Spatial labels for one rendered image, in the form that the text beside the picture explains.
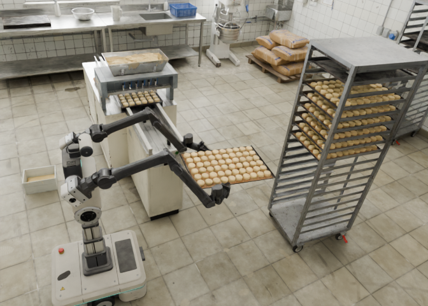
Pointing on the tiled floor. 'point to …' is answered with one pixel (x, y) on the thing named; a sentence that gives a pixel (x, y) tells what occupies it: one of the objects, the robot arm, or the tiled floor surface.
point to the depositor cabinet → (100, 116)
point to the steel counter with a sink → (162, 16)
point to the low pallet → (274, 70)
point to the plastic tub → (40, 179)
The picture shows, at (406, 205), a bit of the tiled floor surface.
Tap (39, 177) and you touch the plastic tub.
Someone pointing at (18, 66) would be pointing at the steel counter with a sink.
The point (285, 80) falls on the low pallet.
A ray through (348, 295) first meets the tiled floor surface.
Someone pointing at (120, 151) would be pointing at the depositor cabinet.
